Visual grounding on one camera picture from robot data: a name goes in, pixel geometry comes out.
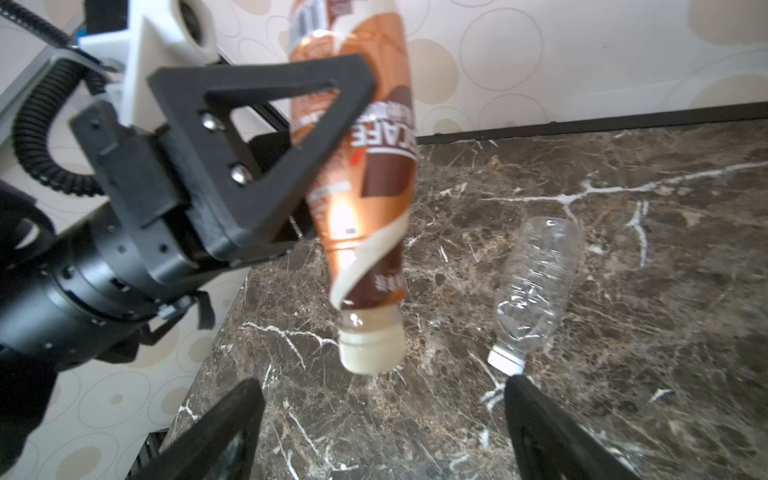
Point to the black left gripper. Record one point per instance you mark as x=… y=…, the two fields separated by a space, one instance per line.
x=92 y=291

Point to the brown tea bottle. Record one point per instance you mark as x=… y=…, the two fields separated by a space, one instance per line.
x=360 y=201

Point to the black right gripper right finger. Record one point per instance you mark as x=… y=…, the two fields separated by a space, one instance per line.
x=548 y=444

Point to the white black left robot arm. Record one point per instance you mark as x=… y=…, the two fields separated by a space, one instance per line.
x=25 y=396

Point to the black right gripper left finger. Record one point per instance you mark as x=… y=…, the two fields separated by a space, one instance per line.
x=221 y=445

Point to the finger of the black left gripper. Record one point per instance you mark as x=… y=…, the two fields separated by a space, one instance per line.
x=247 y=197
x=287 y=172

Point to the clear crushed unlabeled bottle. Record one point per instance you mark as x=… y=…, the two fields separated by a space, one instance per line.
x=534 y=289

